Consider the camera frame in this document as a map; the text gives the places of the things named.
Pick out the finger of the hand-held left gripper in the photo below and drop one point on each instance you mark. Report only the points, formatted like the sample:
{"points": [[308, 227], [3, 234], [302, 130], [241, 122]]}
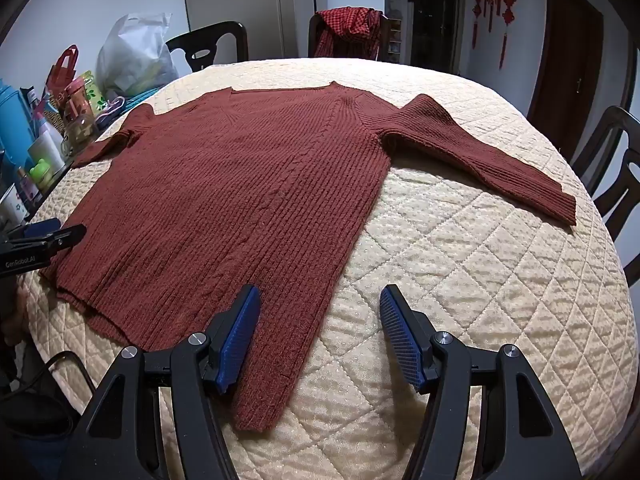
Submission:
{"points": [[62, 237]]}

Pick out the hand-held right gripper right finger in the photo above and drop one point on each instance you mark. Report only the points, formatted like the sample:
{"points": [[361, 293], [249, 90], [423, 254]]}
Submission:
{"points": [[400, 340]]}

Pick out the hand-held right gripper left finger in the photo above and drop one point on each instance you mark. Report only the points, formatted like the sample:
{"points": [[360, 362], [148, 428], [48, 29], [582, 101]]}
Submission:
{"points": [[240, 340]]}

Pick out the rust red knit sweater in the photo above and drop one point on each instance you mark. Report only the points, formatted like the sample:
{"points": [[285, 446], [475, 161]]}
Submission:
{"points": [[240, 180]]}

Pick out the small green toy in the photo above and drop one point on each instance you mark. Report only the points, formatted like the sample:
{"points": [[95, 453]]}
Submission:
{"points": [[41, 170]]}

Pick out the beige quilted table cover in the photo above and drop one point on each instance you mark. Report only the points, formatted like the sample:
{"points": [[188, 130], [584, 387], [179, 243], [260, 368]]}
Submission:
{"points": [[475, 270]]}

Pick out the clear glass jar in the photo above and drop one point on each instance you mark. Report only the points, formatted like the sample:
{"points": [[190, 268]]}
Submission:
{"points": [[80, 132]]}

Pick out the blue plastic container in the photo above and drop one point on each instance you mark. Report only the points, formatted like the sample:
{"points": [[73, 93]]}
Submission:
{"points": [[15, 120]]}

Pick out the pink lidded bottle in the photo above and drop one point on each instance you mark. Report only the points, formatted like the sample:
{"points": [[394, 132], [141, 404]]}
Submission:
{"points": [[75, 95]]}

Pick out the green leaf print packet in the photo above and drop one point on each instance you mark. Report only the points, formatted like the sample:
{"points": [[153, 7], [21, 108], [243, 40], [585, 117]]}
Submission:
{"points": [[92, 92]]}

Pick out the teal knit cloth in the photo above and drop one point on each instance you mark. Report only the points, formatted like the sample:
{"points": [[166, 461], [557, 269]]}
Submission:
{"points": [[142, 97]]}

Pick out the red gift bag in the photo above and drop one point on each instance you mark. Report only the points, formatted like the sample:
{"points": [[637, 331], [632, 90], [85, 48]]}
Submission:
{"points": [[62, 72]]}

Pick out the person's dark clothing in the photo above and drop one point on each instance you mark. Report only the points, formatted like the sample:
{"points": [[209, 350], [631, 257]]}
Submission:
{"points": [[30, 425]]}

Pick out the white plastic bag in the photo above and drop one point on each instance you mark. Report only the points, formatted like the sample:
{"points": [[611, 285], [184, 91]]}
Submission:
{"points": [[132, 55]]}

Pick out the dark wooden chair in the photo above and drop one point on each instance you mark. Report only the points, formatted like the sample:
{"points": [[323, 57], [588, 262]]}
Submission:
{"points": [[385, 35], [210, 42], [612, 170]]}

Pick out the small storage shelf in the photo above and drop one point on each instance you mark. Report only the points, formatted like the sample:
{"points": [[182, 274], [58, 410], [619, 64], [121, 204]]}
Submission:
{"points": [[395, 35]]}

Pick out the red checked cloth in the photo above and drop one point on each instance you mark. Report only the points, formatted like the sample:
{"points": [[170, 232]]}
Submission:
{"points": [[345, 30]]}

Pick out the brown wooden door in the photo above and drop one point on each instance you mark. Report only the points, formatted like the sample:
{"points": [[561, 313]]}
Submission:
{"points": [[565, 55]]}

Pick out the dark glass door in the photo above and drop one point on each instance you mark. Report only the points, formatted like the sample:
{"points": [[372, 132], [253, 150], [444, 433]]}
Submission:
{"points": [[435, 10]]}

